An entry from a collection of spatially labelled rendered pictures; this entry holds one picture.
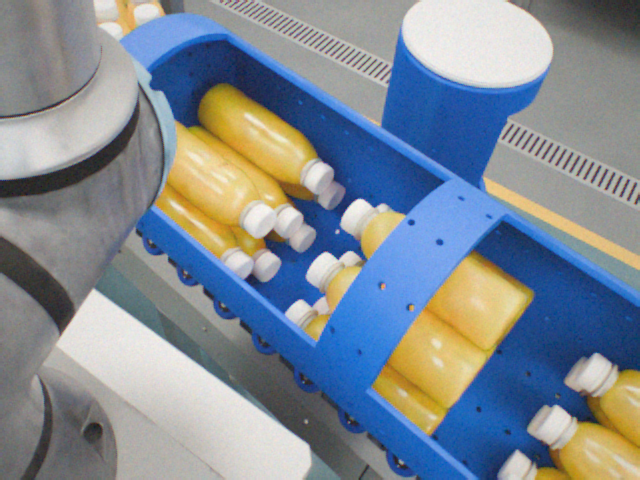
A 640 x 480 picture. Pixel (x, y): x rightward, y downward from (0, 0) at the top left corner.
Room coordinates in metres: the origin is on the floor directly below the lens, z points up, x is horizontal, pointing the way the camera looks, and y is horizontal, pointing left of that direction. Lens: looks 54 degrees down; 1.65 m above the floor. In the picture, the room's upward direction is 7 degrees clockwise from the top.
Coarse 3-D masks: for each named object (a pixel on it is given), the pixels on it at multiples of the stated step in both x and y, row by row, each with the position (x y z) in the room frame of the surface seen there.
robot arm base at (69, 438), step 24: (48, 384) 0.12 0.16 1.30; (72, 384) 0.13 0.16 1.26; (48, 408) 0.10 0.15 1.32; (72, 408) 0.11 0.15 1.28; (96, 408) 0.12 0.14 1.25; (48, 432) 0.08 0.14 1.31; (72, 432) 0.09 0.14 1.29; (96, 432) 0.11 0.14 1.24; (48, 456) 0.07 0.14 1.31; (72, 456) 0.08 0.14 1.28; (96, 456) 0.09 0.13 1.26
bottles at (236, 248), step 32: (192, 128) 0.55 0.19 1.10; (288, 192) 0.51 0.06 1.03; (192, 224) 0.40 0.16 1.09; (288, 224) 0.43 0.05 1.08; (224, 256) 0.37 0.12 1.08; (256, 256) 0.41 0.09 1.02; (352, 256) 0.39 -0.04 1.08; (320, 320) 0.29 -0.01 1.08; (384, 384) 0.23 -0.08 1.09; (576, 384) 0.27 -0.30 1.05; (416, 416) 0.20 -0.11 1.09; (544, 416) 0.23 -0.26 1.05; (576, 448) 0.19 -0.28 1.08; (608, 448) 0.19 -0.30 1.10
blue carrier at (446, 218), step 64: (192, 64) 0.62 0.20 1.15; (256, 64) 0.65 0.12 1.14; (320, 128) 0.59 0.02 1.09; (384, 192) 0.51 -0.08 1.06; (448, 192) 0.38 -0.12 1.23; (192, 256) 0.34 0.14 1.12; (384, 256) 0.30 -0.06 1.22; (448, 256) 0.30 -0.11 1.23; (512, 256) 0.41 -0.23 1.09; (576, 256) 0.33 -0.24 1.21; (256, 320) 0.28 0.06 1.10; (384, 320) 0.24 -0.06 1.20; (576, 320) 0.35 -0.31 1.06; (320, 384) 0.22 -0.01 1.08; (512, 384) 0.30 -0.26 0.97; (448, 448) 0.21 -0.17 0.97; (512, 448) 0.22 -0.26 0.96
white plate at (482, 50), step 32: (448, 0) 1.04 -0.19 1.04; (480, 0) 1.05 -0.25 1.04; (416, 32) 0.92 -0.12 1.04; (448, 32) 0.94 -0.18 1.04; (480, 32) 0.95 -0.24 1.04; (512, 32) 0.96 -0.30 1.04; (544, 32) 0.97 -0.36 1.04; (448, 64) 0.84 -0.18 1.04; (480, 64) 0.85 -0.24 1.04; (512, 64) 0.86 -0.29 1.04; (544, 64) 0.87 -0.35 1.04
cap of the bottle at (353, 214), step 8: (360, 200) 0.40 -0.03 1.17; (352, 208) 0.39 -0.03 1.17; (360, 208) 0.39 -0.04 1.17; (368, 208) 0.39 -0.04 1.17; (344, 216) 0.38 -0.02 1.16; (352, 216) 0.38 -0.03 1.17; (360, 216) 0.38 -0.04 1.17; (344, 224) 0.38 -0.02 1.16; (352, 224) 0.37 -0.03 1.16; (352, 232) 0.37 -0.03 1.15
